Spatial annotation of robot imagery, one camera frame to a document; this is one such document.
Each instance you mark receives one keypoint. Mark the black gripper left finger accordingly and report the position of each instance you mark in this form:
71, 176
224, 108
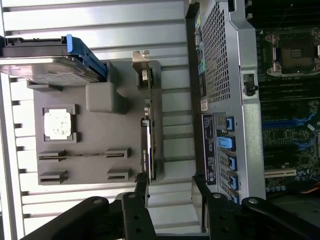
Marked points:
136, 220

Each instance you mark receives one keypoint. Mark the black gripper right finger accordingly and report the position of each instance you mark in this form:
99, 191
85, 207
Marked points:
220, 220

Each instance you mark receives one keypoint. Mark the light blue slot latch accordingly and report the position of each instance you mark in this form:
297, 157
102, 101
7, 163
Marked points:
226, 143

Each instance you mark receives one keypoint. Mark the grey parts rack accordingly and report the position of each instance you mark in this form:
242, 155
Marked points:
100, 130

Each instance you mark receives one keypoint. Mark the open black PC case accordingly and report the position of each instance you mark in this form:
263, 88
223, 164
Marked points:
250, 125

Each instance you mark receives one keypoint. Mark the green motherboard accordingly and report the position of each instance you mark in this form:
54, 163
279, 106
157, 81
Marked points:
282, 135

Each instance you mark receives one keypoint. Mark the blue expansion slot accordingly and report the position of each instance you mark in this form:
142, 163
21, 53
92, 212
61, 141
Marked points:
280, 123

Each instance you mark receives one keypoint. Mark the silver CPU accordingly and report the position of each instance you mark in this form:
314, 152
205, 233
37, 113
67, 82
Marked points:
58, 122

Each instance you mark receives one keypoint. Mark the silver hard disk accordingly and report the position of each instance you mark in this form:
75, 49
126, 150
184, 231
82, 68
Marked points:
37, 67

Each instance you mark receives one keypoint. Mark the CPU socket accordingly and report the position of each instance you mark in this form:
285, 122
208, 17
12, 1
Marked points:
295, 52

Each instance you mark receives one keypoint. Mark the hard drive in blue caddy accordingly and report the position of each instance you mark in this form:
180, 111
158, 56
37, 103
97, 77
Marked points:
75, 45

